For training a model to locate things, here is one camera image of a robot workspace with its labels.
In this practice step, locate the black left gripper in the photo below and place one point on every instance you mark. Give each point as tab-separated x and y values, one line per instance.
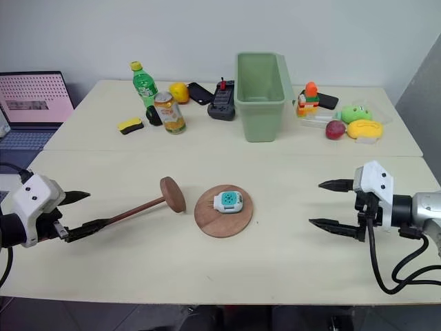
46	225

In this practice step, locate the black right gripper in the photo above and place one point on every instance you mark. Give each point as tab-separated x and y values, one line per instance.
370	210

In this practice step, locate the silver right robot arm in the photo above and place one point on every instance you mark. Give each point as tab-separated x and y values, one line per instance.
425	207

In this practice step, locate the red toy apple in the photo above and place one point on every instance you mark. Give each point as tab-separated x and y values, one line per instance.
335	130

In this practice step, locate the yellow plush toy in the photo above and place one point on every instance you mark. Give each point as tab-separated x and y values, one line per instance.
365	129

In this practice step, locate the green plush toy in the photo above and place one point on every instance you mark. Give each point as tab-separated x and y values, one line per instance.
356	113

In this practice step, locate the yellow black sponge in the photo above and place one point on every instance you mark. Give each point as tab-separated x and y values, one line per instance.
130	125

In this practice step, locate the clear plastic tray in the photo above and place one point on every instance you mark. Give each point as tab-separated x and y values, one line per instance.
382	115

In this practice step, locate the black phone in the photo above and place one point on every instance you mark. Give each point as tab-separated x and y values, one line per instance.
200	93
327	100

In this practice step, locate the colourful toy block stack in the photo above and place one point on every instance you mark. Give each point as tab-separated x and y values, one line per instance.
307	101

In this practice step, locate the small white teal device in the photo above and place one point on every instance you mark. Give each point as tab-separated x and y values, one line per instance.
227	201

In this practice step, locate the round wooden base disc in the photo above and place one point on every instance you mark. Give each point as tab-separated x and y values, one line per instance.
224	224

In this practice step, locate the small black round object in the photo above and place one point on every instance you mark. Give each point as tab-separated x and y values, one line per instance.
152	117

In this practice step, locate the green plastic bin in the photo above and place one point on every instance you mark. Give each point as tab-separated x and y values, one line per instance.
260	117

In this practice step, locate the open laptop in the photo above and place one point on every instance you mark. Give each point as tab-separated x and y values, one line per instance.
32	96

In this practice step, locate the orange drink can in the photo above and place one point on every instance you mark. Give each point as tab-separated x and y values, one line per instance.
170	115

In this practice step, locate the green soda bottle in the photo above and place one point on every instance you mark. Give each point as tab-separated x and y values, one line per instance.
144	86

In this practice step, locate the yellow toy fruit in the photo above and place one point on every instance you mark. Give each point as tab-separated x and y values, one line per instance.
180	92

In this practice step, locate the black handheld game console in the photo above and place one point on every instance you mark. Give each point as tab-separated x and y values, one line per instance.
222	103

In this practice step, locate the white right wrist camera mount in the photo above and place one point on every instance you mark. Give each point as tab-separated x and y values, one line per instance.
377	179

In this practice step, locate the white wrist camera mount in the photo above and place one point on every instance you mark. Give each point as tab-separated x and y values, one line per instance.
34	193
377	179

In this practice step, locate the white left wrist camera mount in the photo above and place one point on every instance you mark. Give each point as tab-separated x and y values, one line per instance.
34	193

